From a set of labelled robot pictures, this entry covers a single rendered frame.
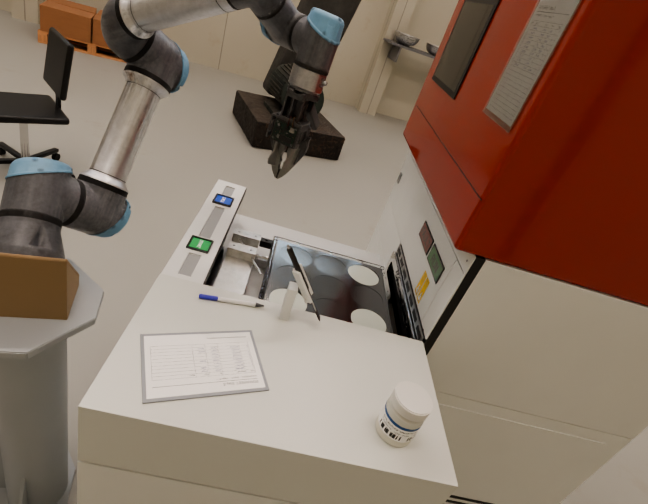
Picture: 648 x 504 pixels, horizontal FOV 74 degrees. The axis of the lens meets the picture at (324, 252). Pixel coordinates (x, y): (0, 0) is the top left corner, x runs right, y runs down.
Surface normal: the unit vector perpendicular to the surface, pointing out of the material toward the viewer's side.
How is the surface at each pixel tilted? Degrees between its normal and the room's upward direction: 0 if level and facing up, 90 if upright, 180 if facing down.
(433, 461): 0
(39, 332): 0
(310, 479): 90
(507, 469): 90
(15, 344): 0
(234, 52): 90
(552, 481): 90
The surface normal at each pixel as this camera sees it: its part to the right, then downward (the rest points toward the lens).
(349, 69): 0.21, 0.58
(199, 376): 0.30, -0.81
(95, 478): -0.03, 0.53
